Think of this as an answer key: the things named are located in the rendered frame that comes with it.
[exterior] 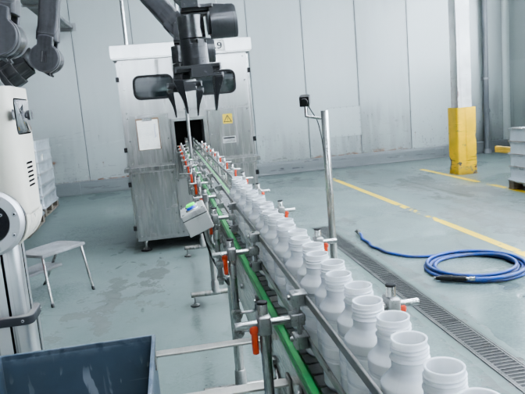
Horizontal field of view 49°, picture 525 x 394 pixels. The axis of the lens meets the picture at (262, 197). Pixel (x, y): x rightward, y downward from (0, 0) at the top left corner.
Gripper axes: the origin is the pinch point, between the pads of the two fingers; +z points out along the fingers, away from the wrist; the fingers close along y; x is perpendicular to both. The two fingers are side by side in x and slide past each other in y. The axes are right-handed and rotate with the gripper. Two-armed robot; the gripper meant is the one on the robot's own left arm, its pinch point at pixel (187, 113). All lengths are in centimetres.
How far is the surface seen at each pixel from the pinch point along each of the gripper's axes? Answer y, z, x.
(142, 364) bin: 16, 51, 56
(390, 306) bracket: -26, 32, 91
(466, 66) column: -476, -38, -717
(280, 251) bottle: -13, 28, 65
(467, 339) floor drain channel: -148, 139, -117
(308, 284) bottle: -14, 28, 88
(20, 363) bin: 40, 47, 56
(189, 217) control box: 2.5, 30.4, 3.4
